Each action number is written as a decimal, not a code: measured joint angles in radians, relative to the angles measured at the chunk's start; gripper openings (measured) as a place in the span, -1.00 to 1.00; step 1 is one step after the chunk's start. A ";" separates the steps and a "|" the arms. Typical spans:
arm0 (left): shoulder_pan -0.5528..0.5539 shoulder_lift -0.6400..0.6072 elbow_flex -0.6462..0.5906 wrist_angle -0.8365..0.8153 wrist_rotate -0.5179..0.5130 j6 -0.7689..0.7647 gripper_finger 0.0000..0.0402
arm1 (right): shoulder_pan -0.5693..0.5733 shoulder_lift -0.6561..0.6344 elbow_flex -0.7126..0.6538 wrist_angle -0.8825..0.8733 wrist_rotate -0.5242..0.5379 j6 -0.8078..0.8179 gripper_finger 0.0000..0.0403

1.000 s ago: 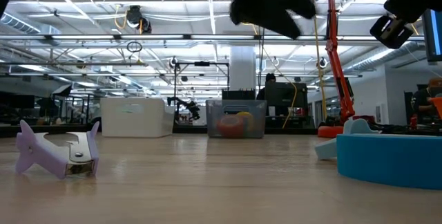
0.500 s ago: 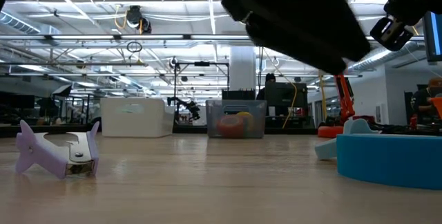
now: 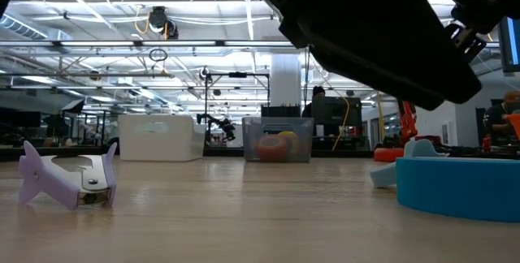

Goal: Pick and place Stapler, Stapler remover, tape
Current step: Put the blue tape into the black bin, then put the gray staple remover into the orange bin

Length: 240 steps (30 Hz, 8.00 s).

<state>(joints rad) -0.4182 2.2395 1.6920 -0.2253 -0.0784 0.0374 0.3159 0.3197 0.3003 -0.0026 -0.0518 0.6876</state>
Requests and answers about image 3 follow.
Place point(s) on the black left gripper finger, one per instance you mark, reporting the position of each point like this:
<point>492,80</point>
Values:
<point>398,52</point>

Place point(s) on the yellow tape roll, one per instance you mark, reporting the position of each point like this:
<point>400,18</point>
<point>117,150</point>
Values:
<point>293,141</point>

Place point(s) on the orange tape roll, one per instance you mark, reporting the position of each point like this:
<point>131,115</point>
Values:
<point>270,149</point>

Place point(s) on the black background robot arm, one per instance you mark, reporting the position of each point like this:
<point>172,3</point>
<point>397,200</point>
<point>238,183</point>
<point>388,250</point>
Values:
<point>221,125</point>

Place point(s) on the light blue staple remover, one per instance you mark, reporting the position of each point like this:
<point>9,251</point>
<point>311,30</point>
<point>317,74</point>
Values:
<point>422,149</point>

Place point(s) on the blue tape roll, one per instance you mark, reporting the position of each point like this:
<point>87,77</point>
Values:
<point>459,190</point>

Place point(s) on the black computer monitor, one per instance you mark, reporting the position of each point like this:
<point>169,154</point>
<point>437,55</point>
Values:
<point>512,44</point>

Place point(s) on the black background monitor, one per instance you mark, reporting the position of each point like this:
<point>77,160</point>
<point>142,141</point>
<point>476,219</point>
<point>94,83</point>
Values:
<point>337,113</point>

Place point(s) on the person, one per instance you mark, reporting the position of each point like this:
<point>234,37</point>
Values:
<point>319,91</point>
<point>493,121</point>

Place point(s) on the grey translucent plastic bin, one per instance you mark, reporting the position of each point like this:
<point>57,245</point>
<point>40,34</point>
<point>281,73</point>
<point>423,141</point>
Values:
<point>252,127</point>

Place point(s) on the white plastic bin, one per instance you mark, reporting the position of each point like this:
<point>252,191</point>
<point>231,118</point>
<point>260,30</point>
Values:
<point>162,141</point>

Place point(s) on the black camera rig frame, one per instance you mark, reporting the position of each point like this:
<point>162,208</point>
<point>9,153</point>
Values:
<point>237,75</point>

